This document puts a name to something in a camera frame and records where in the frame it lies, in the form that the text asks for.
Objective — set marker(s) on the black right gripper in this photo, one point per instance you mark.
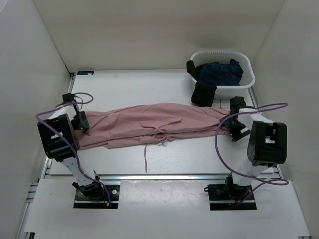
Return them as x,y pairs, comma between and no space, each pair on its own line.
235,134

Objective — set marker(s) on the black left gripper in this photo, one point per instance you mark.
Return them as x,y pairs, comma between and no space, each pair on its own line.
83,124

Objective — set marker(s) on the pink drawstring trousers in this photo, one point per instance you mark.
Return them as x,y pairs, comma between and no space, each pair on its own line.
150,124

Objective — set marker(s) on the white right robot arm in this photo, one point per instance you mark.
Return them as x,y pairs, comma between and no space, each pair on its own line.
267,144

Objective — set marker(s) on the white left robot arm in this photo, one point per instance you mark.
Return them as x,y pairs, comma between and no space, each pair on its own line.
58,130

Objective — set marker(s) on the black garment in basket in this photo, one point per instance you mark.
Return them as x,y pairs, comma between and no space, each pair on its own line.
204,93

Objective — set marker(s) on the blue denim jeans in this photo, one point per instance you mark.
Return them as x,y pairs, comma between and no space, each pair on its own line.
222,74

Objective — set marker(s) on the white plastic basket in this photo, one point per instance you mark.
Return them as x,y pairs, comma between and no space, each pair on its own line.
224,57

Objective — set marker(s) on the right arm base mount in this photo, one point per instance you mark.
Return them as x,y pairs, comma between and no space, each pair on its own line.
230,197

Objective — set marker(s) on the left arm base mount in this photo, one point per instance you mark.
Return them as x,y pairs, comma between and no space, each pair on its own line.
95,196

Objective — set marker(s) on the aluminium table frame rail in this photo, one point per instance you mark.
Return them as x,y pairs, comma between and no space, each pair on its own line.
161,197

